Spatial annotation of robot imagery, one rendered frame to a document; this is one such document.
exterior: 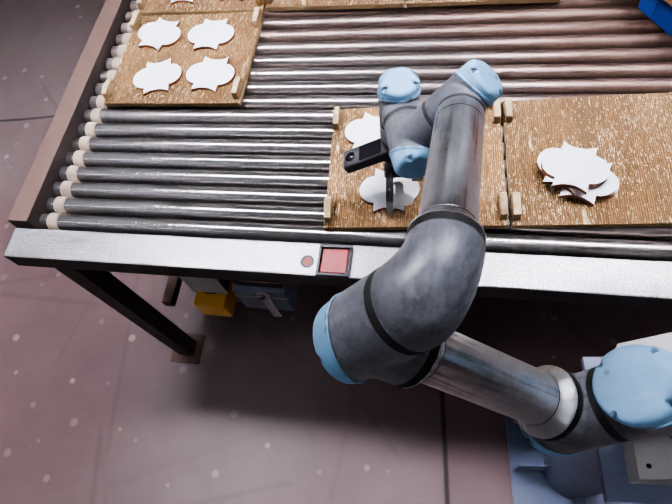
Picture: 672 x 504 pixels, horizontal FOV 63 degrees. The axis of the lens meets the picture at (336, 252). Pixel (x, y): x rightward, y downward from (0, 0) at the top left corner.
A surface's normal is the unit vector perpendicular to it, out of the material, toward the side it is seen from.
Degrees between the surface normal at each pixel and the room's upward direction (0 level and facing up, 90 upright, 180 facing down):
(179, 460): 0
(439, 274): 22
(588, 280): 0
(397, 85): 3
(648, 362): 39
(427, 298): 26
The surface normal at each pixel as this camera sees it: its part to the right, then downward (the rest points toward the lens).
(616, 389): -0.73, -0.36
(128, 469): -0.16, -0.44
